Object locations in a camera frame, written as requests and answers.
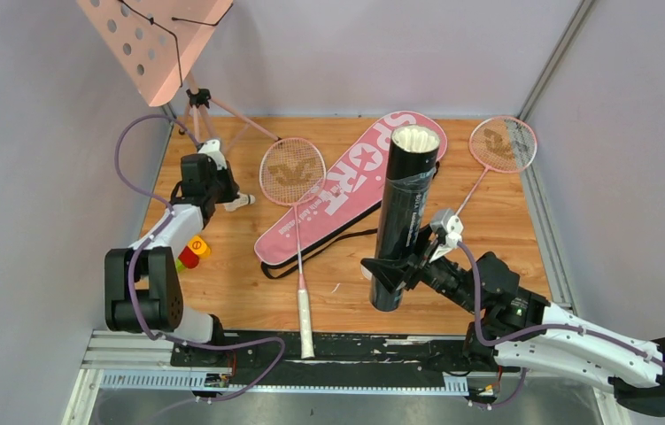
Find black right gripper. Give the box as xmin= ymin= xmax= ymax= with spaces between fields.
xmin=360 ymin=226 xmax=482 ymax=316

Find white shuttlecock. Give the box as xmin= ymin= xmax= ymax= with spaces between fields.
xmin=223 ymin=193 xmax=256 ymax=212

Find black shuttlecock tube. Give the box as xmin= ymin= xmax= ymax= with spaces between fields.
xmin=369 ymin=124 xmax=442 ymax=313

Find pink racket cover bag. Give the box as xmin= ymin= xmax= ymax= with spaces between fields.
xmin=254 ymin=111 xmax=447 ymax=280

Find pink badminton racket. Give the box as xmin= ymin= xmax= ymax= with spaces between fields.
xmin=259 ymin=137 xmax=327 ymax=359
xmin=456 ymin=115 xmax=538 ymax=215

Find translucent tube lid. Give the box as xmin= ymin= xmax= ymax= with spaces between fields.
xmin=361 ymin=265 xmax=372 ymax=280

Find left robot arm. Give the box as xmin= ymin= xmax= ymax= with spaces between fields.
xmin=104 ymin=153 xmax=236 ymax=366

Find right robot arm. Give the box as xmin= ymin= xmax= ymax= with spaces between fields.
xmin=361 ymin=230 xmax=665 ymax=417

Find colourful toy blocks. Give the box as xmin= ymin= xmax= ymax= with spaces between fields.
xmin=175 ymin=235 xmax=212 ymax=272

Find pink music stand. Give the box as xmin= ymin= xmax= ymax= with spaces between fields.
xmin=77 ymin=0 xmax=281 ymax=142

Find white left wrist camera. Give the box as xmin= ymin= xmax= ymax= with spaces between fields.
xmin=197 ymin=138 xmax=228 ymax=170

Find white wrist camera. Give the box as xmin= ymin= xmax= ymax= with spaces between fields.
xmin=197 ymin=138 xmax=228 ymax=170
xmin=427 ymin=208 xmax=464 ymax=263

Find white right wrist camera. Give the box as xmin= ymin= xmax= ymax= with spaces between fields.
xmin=427 ymin=208 xmax=464 ymax=263

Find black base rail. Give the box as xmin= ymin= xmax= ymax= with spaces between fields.
xmin=170 ymin=329 xmax=499 ymax=390

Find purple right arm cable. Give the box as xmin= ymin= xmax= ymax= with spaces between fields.
xmin=455 ymin=240 xmax=665 ymax=406

